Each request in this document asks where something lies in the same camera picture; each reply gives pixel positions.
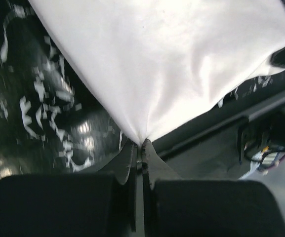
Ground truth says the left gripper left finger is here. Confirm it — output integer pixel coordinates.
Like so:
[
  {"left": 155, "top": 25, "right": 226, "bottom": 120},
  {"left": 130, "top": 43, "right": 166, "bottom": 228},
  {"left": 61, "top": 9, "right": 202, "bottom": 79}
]
[{"left": 0, "top": 142, "right": 137, "bottom": 237}]

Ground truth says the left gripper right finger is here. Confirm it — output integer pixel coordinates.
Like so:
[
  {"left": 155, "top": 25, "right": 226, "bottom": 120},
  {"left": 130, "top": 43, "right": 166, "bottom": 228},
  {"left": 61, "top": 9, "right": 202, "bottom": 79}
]
[{"left": 141, "top": 140, "right": 285, "bottom": 237}]

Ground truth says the white t shirt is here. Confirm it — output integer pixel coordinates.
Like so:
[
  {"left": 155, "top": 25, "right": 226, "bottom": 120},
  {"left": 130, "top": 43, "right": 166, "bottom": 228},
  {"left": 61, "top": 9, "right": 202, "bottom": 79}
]
[{"left": 31, "top": 0, "right": 285, "bottom": 145}]

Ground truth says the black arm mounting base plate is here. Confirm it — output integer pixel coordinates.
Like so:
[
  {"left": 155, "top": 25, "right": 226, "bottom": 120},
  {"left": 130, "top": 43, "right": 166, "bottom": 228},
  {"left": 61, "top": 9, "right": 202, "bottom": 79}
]
[{"left": 153, "top": 86, "right": 285, "bottom": 179}]

